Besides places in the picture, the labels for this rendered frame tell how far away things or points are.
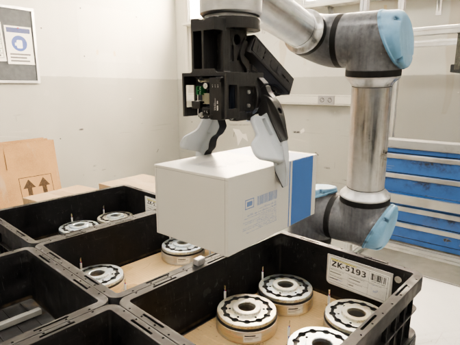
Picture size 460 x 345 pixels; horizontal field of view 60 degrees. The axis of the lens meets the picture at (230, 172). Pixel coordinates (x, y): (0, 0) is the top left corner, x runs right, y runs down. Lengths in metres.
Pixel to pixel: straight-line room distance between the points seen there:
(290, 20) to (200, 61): 0.36
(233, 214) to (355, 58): 0.54
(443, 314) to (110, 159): 3.58
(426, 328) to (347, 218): 0.30
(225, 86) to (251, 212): 0.15
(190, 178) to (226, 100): 0.10
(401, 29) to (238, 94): 0.49
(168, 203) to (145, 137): 3.97
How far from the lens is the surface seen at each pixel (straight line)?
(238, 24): 0.47
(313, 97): 3.61
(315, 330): 0.68
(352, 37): 0.89
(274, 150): 0.48
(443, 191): 2.48
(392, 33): 0.87
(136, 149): 4.40
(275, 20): 0.78
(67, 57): 3.97
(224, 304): 0.73
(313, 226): 1.03
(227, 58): 0.47
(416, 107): 3.34
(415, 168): 2.49
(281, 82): 0.55
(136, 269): 0.94
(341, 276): 0.80
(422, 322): 1.07
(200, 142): 0.55
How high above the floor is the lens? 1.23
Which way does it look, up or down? 12 degrees down
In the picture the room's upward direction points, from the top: straight up
